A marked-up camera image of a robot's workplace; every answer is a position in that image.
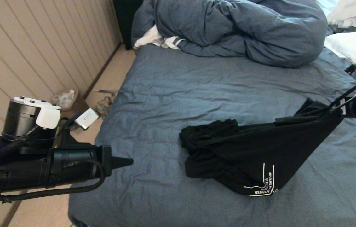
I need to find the crumpled blue duvet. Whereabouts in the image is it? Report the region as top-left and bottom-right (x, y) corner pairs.
(131, 0), (327, 68)

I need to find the blue bed sheet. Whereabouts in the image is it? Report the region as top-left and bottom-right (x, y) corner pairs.
(68, 44), (356, 227)

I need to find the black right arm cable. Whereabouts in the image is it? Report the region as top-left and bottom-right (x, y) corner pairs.
(328, 73), (356, 111)

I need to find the black bedside cabinet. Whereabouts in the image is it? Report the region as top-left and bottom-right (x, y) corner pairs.
(114, 0), (144, 50)

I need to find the white plastic bin bag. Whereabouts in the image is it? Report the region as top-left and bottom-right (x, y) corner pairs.
(53, 90), (75, 108)

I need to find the black t-shirt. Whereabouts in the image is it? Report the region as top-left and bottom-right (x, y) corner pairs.
(180, 98), (345, 196)

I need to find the white striped garment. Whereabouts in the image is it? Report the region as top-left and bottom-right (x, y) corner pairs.
(134, 25), (185, 50)

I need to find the brown trash bin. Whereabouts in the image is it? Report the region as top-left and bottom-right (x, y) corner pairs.
(59, 91), (89, 111)

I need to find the white pillow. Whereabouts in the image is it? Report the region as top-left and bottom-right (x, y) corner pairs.
(324, 30), (356, 76)

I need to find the small clutter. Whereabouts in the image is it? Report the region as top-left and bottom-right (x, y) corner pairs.
(98, 97), (113, 119)

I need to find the dark patterned cloth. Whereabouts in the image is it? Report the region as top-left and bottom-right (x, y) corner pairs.
(328, 25), (356, 35)

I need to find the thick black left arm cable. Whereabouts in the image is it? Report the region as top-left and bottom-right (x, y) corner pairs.
(0, 125), (41, 167)

